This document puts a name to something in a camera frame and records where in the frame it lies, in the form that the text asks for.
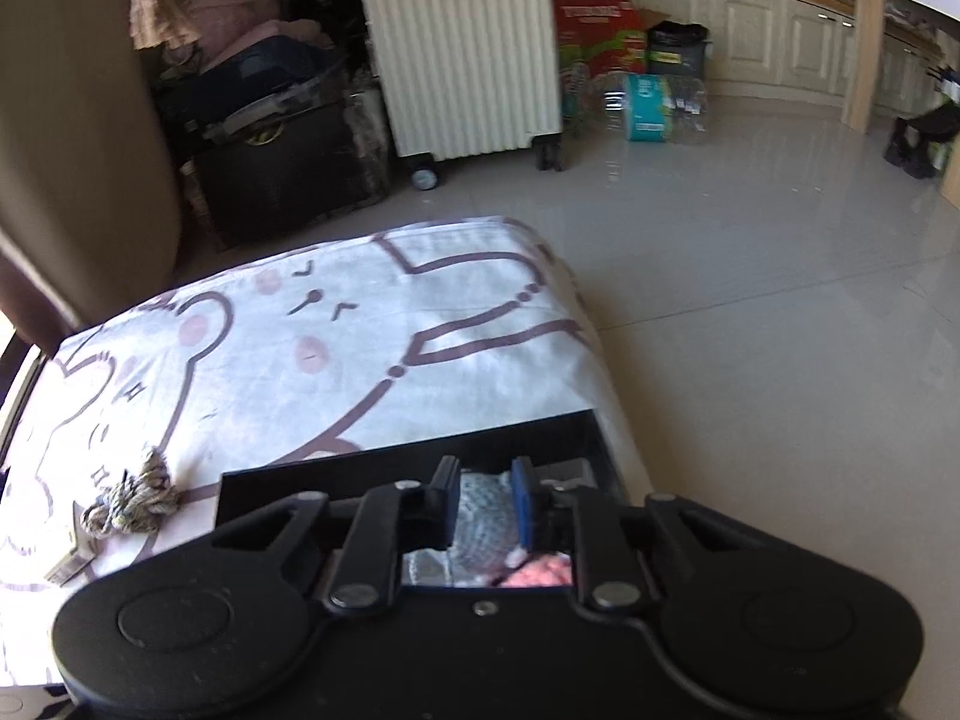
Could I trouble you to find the brown curtain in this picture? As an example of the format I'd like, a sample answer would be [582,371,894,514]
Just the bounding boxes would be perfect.
[0,0,185,355]

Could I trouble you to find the cream kitchen cabinets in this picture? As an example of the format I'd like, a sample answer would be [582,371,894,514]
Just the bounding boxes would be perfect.
[546,0,960,112]

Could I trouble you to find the bear printed bed sheet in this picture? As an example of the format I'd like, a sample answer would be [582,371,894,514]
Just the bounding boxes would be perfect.
[0,216,627,720]

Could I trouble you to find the pile of pink clothing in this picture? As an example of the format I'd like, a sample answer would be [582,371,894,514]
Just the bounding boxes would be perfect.
[126,0,335,77]

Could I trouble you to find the pair of black shoes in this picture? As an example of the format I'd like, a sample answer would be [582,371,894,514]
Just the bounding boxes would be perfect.
[883,99,960,181]

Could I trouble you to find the braided grey rope bundle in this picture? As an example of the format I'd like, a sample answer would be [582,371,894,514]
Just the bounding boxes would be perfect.
[79,447,181,541]

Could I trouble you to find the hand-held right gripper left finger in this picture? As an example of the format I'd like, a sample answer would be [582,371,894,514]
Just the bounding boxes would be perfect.
[212,456,462,612]

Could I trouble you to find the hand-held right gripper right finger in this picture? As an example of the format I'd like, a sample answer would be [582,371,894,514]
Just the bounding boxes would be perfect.
[510,456,752,612]

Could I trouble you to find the wooden counter table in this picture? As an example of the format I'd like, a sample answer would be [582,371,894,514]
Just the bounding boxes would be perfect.
[840,0,960,212]

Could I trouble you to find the black trash bin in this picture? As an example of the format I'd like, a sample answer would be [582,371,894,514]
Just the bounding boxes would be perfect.
[646,21,710,80]

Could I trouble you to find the pink crochet bunny doll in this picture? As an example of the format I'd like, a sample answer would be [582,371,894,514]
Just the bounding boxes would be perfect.
[491,551,572,587]

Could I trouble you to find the black cardboard box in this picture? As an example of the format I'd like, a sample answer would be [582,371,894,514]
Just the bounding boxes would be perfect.
[216,409,625,587]

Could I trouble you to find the gold paper packet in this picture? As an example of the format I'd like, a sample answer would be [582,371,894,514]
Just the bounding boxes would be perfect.
[43,531,100,586]

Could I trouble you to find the grey crochet mouse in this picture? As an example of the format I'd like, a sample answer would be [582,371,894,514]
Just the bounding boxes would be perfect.
[450,469,527,571]

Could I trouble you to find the black storage case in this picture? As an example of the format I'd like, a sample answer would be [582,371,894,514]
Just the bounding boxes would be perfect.
[180,75,392,250]

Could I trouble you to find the white ribbed suitcase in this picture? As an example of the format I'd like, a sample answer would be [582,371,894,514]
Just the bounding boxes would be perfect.
[355,0,565,190]

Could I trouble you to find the red cardboard box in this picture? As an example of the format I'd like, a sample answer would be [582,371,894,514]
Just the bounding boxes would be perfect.
[553,0,649,85]

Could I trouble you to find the pack of plastic bottles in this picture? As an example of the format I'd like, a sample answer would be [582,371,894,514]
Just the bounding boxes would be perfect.
[562,64,711,145]

